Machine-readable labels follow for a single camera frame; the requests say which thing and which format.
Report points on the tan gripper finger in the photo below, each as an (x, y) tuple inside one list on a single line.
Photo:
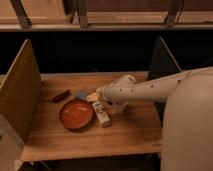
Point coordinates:
[(92, 97)]

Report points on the white labelled bottle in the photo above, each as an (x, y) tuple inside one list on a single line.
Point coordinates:
[(101, 114)]

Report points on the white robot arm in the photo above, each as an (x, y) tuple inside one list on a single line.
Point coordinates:
[(187, 132)]

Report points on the blue sponge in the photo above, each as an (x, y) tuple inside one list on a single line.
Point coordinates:
[(82, 95)]

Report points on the orange round plate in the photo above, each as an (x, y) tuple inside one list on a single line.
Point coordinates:
[(76, 114)]

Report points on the dark red chili pepper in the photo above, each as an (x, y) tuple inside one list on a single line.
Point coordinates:
[(61, 96)]

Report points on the clear plastic cup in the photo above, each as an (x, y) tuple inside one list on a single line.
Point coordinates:
[(119, 108)]

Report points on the left wooden side panel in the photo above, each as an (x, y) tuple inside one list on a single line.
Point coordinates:
[(19, 92)]

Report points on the right dark side panel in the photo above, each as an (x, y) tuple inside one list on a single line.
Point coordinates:
[(162, 66)]

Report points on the wooden shelf with brackets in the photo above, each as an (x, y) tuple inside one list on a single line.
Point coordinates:
[(101, 15)]

